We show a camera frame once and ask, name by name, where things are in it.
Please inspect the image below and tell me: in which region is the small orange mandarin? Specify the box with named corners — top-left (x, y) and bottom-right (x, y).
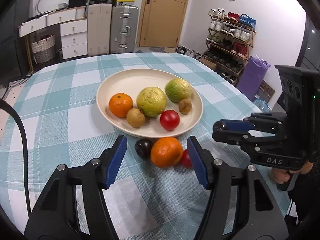
top-left (108, 93), bottom-right (133, 118)

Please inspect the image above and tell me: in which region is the white drawer desk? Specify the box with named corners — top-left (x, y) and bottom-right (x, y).
top-left (18, 7), bottom-right (88, 60)

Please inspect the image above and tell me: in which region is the red tomato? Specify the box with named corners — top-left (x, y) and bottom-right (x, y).
top-left (179, 149), bottom-right (193, 169)
top-left (160, 110), bottom-right (180, 131)

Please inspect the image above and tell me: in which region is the woven laundry basket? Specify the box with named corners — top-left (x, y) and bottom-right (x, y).
top-left (31, 35), bottom-right (56, 64)

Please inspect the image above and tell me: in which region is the right hand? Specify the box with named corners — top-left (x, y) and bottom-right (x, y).
top-left (271, 161), bottom-right (315, 186)

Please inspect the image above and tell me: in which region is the purple bag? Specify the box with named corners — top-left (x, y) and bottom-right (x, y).
top-left (236, 56), bottom-right (271, 100)

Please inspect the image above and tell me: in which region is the large yellow-green guava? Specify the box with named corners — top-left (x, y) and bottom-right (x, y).
top-left (136, 87), bottom-right (167, 118)

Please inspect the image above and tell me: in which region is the wooden door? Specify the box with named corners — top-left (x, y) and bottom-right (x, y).
top-left (137, 0), bottom-right (188, 48)

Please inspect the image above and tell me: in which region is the wooden shoe rack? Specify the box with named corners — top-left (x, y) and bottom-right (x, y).
top-left (203, 8), bottom-right (257, 86)

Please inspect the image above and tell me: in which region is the silver suitcase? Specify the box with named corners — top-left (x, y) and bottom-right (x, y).
top-left (110, 5), bottom-right (139, 54)

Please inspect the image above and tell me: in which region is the black cable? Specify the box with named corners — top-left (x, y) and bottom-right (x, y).
top-left (0, 99), bottom-right (32, 214)

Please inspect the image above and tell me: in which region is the beige suitcase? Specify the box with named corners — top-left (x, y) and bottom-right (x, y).
top-left (87, 3), bottom-right (112, 56)

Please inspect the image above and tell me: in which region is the brown longan with stem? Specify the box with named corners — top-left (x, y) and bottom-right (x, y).
top-left (178, 99), bottom-right (193, 115)

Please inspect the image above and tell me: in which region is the cream round plate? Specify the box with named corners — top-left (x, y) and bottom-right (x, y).
top-left (96, 68), bottom-right (203, 139)

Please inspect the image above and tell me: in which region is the dark plum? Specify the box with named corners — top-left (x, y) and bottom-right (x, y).
top-left (135, 139), bottom-right (153, 159)
top-left (213, 120), bottom-right (227, 131)

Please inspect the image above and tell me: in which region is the orange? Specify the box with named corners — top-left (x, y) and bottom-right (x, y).
top-left (150, 137), bottom-right (183, 168)

